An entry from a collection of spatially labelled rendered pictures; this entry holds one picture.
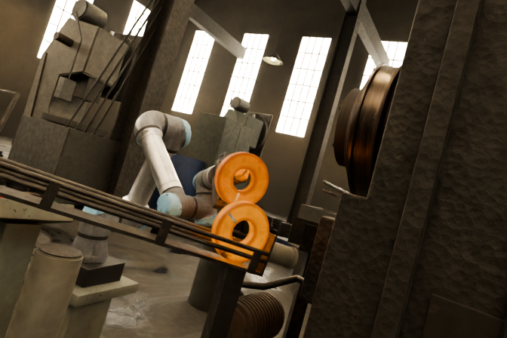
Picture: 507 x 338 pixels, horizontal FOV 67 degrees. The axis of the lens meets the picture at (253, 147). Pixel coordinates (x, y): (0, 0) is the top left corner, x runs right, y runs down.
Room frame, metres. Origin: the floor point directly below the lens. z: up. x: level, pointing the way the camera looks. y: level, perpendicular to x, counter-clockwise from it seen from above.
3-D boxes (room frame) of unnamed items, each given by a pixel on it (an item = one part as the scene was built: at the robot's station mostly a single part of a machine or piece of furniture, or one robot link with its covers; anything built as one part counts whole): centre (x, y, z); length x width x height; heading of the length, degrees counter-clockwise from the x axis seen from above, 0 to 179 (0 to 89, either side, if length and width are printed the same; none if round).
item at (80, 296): (1.55, 0.51, 0.28); 0.32 x 0.32 x 0.04; 66
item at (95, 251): (1.55, 0.51, 0.42); 0.15 x 0.15 x 0.10
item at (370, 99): (1.30, -0.41, 1.11); 0.47 x 0.06 x 0.47; 149
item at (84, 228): (1.55, 0.51, 0.53); 0.13 x 0.12 x 0.14; 138
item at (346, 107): (1.35, -0.32, 1.11); 0.28 x 0.06 x 0.28; 149
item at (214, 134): (5.20, 0.42, 0.75); 0.70 x 0.48 x 1.50; 149
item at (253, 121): (9.50, 0.38, 1.36); 1.37 x 1.16 x 2.71; 49
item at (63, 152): (4.37, 1.75, 0.43); 1.23 x 0.93 x 0.87; 147
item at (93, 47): (6.12, 2.90, 1.42); 1.43 x 1.22 x 2.85; 64
